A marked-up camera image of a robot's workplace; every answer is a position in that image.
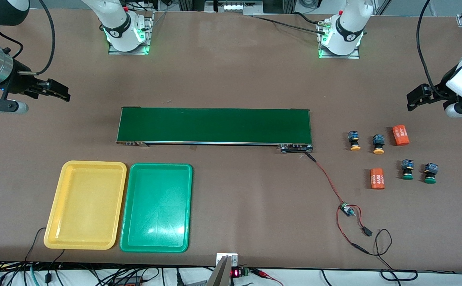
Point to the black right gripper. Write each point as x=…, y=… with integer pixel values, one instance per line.
x=17, y=80

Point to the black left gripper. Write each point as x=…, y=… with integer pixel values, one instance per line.
x=439, y=91

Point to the orange 4680 battery cylinder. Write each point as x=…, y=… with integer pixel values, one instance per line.
x=377, y=178
x=400, y=135

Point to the yellow push button switch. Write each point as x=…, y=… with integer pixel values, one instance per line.
x=354, y=142
x=378, y=145

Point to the green push button switch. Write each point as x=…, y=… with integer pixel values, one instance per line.
x=430, y=173
x=407, y=170

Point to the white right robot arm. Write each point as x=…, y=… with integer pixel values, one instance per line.
x=119, y=28

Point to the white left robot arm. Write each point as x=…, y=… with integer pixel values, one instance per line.
x=348, y=28

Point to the yellow plastic tray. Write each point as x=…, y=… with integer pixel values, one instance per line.
x=84, y=204

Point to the small speed controller board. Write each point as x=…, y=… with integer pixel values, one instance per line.
x=346, y=209

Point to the green plastic tray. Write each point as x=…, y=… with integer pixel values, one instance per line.
x=156, y=208

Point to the green conveyor belt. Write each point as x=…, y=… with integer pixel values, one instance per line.
x=215, y=125

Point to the white lit box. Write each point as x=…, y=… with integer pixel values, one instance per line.
x=239, y=7

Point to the red clip lead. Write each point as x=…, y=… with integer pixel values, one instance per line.
x=266, y=275

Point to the red digit display module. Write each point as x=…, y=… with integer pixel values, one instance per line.
x=235, y=273

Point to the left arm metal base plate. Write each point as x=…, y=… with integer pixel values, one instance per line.
x=352, y=57

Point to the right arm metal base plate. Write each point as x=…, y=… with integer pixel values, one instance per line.
x=148, y=35

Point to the grey metal camera mount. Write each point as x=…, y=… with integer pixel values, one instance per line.
x=226, y=270

